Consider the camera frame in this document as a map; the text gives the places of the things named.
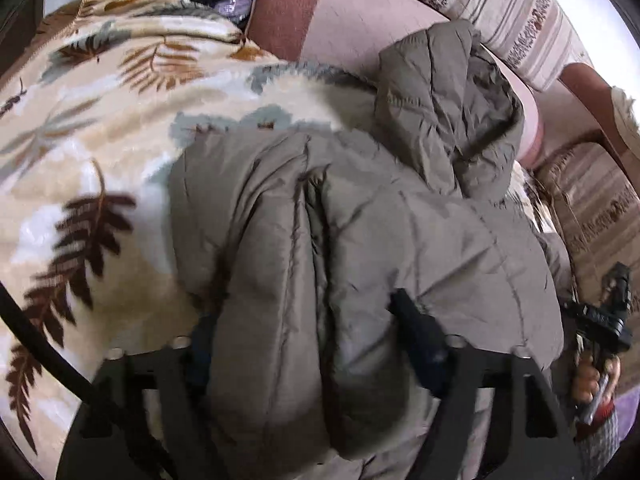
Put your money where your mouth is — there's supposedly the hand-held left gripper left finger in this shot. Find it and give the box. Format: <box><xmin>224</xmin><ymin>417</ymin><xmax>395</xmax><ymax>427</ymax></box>
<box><xmin>56</xmin><ymin>317</ymin><xmax>222</xmax><ymax>480</ymax></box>

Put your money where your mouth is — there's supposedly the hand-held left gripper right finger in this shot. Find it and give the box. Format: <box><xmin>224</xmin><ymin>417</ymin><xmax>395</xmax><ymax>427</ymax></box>
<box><xmin>389</xmin><ymin>289</ymin><xmax>584</xmax><ymax>480</ymax></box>

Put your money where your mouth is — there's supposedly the olive puffer jacket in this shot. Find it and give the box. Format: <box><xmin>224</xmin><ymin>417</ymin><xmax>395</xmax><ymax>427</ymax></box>
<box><xmin>169</xmin><ymin>20</ymin><xmax>573</xmax><ymax>480</ymax></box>

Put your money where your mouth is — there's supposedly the person's right forearm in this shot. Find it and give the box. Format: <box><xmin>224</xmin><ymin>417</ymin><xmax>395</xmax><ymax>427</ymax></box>
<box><xmin>572</xmin><ymin>397</ymin><xmax>623</xmax><ymax>480</ymax></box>

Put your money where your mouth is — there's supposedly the person's right hand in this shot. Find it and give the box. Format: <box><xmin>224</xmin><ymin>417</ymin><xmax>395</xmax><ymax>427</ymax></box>
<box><xmin>572</xmin><ymin>352</ymin><xmax>622</xmax><ymax>413</ymax></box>

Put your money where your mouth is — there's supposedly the patterned sofa armrest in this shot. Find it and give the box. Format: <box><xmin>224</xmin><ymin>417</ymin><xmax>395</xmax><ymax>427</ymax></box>
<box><xmin>532</xmin><ymin>140</ymin><xmax>640</xmax><ymax>313</ymax></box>

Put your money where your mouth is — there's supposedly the leaf print fleece blanket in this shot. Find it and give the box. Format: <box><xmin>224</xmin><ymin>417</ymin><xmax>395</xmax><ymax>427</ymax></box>
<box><xmin>0</xmin><ymin>0</ymin><xmax>546</xmax><ymax>477</ymax></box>

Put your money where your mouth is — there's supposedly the pink brown sofa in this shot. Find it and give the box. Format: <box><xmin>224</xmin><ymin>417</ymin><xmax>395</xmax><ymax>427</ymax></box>
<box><xmin>245</xmin><ymin>0</ymin><xmax>640</xmax><ymax>281</ymax></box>

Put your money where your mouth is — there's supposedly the striped sofa back cushion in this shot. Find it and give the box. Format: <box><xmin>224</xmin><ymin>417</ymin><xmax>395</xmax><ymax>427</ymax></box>
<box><xmin>325</xmin><ymin>0</ymin><xmax>603</xmax><ymax>92</ymax></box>

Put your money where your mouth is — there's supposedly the purple patterned cloth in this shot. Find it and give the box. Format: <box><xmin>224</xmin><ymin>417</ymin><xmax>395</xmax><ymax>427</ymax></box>
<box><xmin>214</xmin><ymin>0</ymin><xmax>255</xmax><ymax>20</ymax></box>

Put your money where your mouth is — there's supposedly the black cable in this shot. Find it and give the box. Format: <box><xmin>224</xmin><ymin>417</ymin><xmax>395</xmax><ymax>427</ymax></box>
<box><xmin>0</xmin><ymin>282</ymin><xmax>98</xmax><ymax>408</ymax></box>

